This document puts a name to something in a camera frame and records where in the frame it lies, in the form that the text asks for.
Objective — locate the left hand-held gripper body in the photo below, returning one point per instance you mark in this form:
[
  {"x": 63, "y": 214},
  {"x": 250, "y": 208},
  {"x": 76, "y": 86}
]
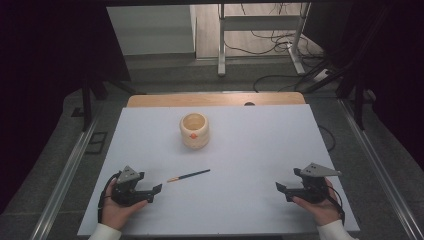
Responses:
[{"x": 125, "y": 193}]

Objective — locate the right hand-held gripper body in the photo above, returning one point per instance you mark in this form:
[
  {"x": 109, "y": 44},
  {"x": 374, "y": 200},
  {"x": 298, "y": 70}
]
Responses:
[{"x": 313, "y": 190}]

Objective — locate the thin brush pen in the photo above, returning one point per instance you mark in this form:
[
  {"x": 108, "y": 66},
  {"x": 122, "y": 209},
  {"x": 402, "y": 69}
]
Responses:
[{"x": 191, "y": 174}]

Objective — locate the cream cup with orange mark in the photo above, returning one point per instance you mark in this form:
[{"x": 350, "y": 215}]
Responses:
[{"x": 195, "y": 141}]

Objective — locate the person's right hand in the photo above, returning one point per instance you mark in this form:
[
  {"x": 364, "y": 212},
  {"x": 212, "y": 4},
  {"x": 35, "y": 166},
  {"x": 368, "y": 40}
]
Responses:
[{"x": 323, "y": 211}]

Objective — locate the person's left hand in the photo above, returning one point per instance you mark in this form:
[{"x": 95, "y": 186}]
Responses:
[{"x": 115, "y": 215}]

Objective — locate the white table mat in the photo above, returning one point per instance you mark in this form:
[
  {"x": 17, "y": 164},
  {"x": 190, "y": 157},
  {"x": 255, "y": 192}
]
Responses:
[{"x": 240, "y": 153}]

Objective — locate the black metal stand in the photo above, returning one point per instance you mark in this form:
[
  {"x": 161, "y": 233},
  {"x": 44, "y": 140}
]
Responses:
[
  {"x": 359, "y": 106},
  {"x": 87, "y": 106}
]

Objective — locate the white power strip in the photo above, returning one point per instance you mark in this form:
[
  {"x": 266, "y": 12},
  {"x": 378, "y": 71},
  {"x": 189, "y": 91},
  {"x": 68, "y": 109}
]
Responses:
[{"x": 321, "y": 75}]

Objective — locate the wooden table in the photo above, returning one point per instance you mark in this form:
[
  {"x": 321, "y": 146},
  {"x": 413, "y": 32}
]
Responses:
[{"x": 216, "y": 99}]

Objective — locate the black curtain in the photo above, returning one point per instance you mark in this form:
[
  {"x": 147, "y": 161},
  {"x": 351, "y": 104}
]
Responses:
[
  {"x": 400, "y": 66},
  {"x": 43, "y": 66}
]

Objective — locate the white cabinet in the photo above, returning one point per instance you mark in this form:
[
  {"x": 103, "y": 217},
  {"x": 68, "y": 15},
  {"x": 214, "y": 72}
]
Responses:
[{"x": 150, "y": 30}]

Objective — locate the black floor frame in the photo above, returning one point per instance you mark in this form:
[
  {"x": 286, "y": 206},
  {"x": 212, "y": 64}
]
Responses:
[{"x": 96, "y": 142}]

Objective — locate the aluminium rail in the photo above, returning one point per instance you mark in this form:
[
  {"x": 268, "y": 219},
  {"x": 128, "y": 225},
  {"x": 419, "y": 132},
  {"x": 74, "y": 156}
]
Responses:
[
  {"x": 380, "y": 166},
  {"x": 63, "y": 186}
]

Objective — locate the white metal desk frame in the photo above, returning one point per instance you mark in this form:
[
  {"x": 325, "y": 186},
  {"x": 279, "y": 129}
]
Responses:
[{"x": 260, "y": 22}]

